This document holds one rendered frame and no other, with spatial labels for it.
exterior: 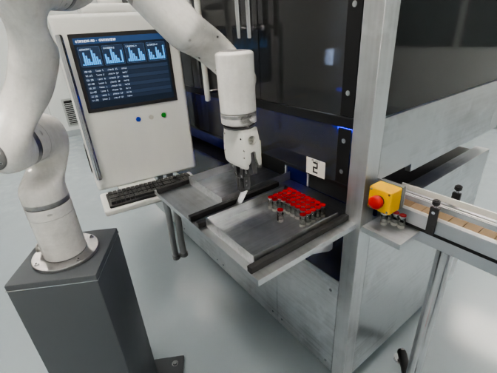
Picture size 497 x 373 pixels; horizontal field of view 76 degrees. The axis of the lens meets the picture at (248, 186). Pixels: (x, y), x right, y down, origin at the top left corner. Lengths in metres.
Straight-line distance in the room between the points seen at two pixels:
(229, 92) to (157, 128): 0.96
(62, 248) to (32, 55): 0.53
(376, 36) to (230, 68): 0.39
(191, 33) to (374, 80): 0.48
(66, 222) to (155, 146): 0.73
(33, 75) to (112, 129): 0.75
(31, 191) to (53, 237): 0.15
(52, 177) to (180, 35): 0.55
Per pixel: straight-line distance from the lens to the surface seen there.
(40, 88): 0.92
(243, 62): 0.71
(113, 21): 1.58
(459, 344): 2.05
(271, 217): 1.09
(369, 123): 0.95
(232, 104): 0.72
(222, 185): 1.34
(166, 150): 1.68
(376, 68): 0.92
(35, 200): 1.03
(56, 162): 1.06
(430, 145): 1.31
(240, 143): 0.75
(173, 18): 0.73
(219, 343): 1.86
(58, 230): 1.07
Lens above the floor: 1.46
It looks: 26 degrees down
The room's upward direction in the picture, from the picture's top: 4 degrees counter-clockwise
